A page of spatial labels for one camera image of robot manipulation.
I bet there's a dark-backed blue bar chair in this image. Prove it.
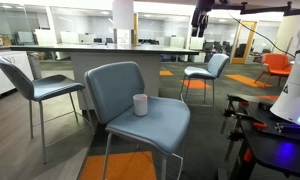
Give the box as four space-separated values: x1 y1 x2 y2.
0 55 94 165

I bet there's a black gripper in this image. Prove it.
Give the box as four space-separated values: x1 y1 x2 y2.
191 0 216 39

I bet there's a white mug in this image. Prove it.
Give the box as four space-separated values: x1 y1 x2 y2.
132 93 149 117

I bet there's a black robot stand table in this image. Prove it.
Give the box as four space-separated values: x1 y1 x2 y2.
218 93 300 180

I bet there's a grey counter island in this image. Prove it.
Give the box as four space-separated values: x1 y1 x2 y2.
9 43 201 112

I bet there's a grey trash bin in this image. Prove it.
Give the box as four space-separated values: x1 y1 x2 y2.
26 51 43 81

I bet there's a blue upholstered chair with mug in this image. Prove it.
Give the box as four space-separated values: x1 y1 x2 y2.
84 60 192 180

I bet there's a black hanging cable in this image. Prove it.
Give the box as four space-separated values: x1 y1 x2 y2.
227 12 296 58

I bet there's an orange armchair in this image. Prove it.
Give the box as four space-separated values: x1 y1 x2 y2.
253 53 294 89

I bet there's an orange-handled black clamp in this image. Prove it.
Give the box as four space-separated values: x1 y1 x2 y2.
222 109 268 131

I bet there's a white low cabinet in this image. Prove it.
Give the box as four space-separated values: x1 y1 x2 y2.
0 49 35 101

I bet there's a white paper sign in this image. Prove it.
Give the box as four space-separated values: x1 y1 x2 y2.
116 28 132 46

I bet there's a small light blue chair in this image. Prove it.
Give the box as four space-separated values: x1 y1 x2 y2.
179 53 231 105

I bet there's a black overhead mounting bar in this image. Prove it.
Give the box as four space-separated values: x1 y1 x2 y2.
212 0 300 16

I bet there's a yellow door frame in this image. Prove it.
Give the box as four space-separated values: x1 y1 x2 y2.
231 20 259 65

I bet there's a white round column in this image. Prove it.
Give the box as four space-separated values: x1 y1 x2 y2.
111 0 135 46

